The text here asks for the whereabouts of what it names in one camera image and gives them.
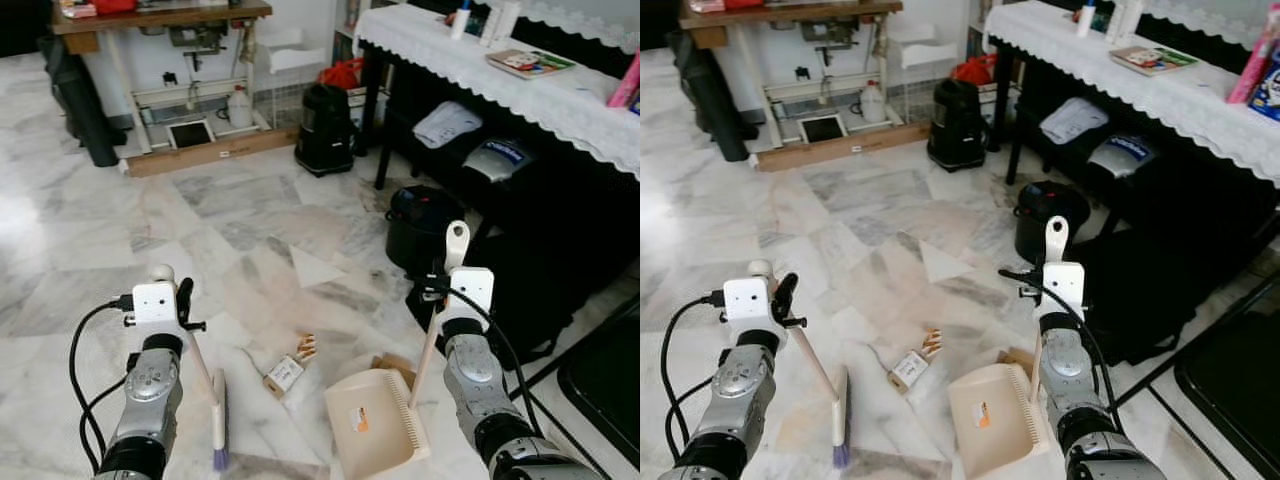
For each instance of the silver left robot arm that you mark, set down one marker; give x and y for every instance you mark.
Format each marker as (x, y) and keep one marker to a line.
(738, 395)
(150, 390)

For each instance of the red item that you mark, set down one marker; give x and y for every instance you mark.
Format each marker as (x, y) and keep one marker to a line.
(742, 4)
(112, 5)

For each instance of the colourful printed book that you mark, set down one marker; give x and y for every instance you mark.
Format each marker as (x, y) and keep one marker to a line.
(1153, 60)
(530, 63)

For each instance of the beige broom with purple bristles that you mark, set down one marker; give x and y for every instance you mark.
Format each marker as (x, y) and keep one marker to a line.
(840, 420)
(219, 415)

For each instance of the black round bin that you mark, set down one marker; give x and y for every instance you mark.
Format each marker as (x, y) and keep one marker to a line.
(1045, 215)
(420, 225)

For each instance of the red plastic bag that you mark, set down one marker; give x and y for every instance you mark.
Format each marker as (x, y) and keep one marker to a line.
(975, 70)
(343, 74)

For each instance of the black treadle pedal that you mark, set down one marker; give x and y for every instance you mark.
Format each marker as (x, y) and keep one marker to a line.
(190, 133)
(822, 128)

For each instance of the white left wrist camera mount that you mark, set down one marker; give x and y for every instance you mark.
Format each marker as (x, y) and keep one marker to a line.
(155, 303)
(748, 300)

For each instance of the white plastic jug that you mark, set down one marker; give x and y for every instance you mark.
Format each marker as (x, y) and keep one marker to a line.
(240, 108)
(873, 103)

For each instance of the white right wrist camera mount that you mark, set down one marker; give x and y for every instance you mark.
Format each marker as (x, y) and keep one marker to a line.
(1063, 283)
(470, 288)

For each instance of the white upright box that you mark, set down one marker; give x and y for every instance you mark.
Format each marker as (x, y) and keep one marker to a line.
(1128, 20)
(500, 22)

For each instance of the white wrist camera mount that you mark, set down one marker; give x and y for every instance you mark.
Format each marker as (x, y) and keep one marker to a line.
(748, 300)
(1063, 283)
(470, 288)
(155, 303)

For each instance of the black rolled mat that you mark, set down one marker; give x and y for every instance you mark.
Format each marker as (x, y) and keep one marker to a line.
(712, 95)
(80, 100)

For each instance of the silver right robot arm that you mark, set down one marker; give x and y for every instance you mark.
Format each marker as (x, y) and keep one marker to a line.
(1070, 390)
(480, 385)

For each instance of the pink plastic package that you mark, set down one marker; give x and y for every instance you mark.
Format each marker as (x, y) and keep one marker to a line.
(1255, 65)
(625, 82)

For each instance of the white glass-door bookshelf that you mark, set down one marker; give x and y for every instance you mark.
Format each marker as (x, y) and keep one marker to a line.
(345, 25)
(975, 25)

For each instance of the white cloth bag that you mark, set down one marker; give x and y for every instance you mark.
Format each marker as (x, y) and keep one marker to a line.
(447, 123)
(1073, 120)

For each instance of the white lace piano cover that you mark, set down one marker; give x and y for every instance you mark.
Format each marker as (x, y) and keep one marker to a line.
(590, 20)
(1210, 15)

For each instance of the wooden top sewing table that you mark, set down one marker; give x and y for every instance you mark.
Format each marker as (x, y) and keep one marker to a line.
(790, 12)
(160, 17)

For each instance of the grey and blue bag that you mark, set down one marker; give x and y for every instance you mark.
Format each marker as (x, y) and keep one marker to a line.
(1120, 155)
(497, 160)

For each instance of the black canister appliance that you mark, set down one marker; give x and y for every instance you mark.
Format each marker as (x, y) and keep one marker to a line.
(325, 125)
(957, 120)

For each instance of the large black bag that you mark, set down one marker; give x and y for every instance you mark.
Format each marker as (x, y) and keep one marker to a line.
(520, 290)
(1140, 290)

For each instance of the black upright piano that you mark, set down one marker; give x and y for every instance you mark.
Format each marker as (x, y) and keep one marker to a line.
(1195, 42)
(575, 48)

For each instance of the long wooden plank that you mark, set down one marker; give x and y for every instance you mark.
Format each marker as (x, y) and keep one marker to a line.
(845, 146)
(210, 152)

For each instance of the crumpled golden wrapper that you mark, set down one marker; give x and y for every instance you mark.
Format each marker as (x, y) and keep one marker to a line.
(305, 347)
(932, 343)

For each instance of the black table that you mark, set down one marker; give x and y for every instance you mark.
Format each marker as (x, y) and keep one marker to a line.
(1016, 140)
(382, 150)

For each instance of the black chair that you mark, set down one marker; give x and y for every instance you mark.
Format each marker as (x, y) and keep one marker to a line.
(605, 385)
(1235, 385)

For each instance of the brown cardboard piece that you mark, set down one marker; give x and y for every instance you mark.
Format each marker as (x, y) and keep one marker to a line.
(392, 365)
(1018, 358)

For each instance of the white lace tablecloth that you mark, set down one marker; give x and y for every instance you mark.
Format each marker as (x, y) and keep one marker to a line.
(500, 90)
(1150, 95)

